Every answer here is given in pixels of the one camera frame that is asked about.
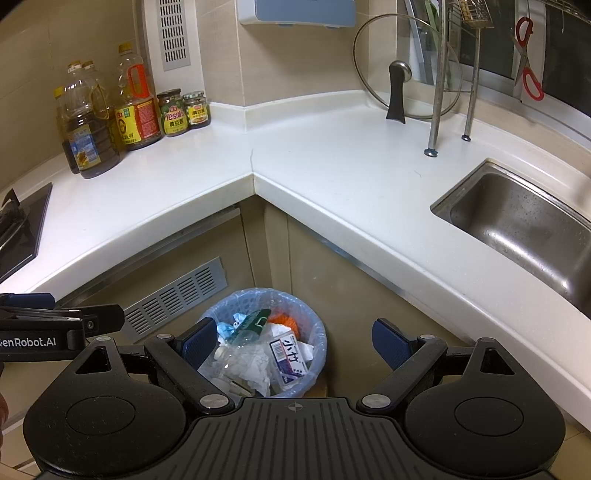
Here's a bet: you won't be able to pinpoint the cutting board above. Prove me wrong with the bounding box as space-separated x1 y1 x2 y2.
404 0 445 86

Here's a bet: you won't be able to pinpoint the black gas stove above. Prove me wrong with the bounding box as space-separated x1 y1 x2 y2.
0 182 54 284

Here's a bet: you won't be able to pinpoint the blue wall-mounted organizer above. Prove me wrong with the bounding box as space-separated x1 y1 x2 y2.
238 0 358 30

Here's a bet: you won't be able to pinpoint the metal dish rack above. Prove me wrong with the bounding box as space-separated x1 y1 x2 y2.
424 0 495 158

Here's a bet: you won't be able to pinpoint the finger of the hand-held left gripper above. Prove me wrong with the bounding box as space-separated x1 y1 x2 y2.
0 292 55 311
0 304 125 333

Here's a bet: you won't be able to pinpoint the small yellow-label jar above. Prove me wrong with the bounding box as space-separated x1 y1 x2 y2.
182 91 212 128

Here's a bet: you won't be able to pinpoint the beige kitchen cabinet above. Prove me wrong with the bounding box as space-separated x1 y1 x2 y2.
0 203 591 480

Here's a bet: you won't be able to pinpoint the stainless steel sink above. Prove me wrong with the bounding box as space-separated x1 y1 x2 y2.
429 159 591 320

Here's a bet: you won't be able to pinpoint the clear oil bottle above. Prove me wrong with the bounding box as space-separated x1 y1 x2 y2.
64 61 85 100

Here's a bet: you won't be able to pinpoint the red-handled scissors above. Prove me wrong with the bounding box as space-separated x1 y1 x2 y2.
510 16 546 102

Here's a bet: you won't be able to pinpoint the dark glass window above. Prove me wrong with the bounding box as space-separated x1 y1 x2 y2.
455 0 591 139

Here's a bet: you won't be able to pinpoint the clear plastic packaging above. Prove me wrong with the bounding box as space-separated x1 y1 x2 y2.
203 342 273 398

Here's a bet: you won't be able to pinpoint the glass pot lid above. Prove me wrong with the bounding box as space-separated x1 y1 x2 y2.
353 13 462 124

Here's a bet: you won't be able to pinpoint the silver wall vent panel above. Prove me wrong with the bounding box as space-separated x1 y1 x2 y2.
157 0 192 72

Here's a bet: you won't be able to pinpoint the silver cabinet vent grille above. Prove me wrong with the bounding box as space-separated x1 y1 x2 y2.
122 257 228 344

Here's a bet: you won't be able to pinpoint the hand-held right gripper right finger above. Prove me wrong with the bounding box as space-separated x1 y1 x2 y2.
358 318 515 414

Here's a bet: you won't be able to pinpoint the red-handled oil bottle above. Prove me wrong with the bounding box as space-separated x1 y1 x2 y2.
115 42 163 151

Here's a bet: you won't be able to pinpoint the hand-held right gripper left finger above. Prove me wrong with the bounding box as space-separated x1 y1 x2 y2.
74 318 236 414

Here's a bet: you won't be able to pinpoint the large dark oil bottle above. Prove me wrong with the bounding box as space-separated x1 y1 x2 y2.
62 60 122 180

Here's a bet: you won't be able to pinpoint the large yellow-label jar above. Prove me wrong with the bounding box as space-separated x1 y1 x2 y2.
157 89 189 138

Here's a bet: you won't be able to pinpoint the plastic bottle green label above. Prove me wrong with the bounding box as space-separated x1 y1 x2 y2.
215 310 273 365

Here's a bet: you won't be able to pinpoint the blue plastic waste basket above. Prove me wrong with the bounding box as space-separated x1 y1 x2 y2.
198 287 328 398

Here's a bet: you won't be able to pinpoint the white box blue print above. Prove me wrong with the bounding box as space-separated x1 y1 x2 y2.
268 330 311 385

